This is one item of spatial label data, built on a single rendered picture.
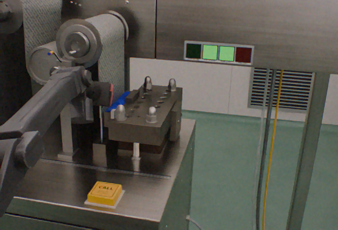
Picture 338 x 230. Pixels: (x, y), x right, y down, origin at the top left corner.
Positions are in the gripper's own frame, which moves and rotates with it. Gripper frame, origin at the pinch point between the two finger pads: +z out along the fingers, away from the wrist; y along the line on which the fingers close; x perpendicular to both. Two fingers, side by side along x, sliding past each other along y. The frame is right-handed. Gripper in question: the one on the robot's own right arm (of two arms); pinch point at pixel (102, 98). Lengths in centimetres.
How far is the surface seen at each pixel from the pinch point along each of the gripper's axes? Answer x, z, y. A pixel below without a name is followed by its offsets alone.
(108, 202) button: -28.8, -16.3, 11.8
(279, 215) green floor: -42, 146, 76
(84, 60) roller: 9.6, -8.1, -4.4
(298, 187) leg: -21, 66, 72
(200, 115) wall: 37, 281, 6
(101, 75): 6.3, -3.6, 0.1
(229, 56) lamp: 23.2, 21.7, 37.1
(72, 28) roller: 17.4, -12.6, -7.8
